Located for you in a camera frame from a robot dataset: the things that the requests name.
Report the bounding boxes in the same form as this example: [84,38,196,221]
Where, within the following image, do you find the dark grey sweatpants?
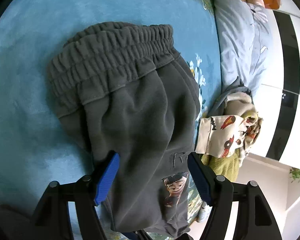
[47,22,200,238]

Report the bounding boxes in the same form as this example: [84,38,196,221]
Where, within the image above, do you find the olive green knit sweater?
[200,149,240,182]

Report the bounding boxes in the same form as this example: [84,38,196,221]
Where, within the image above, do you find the green potted plant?
[289,167,300,182]

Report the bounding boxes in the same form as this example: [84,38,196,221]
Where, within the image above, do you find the teal floral bed blanket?
[0,0,221,239]

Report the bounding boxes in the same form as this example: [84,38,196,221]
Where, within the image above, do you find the beige cartoon print garment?
[195,92,263,159]

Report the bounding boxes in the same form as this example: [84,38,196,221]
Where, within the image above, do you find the white black wardrobe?
[253,9,300,169]

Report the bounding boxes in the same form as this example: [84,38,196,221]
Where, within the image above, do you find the light blue floral quilt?
[213,0,273,97]

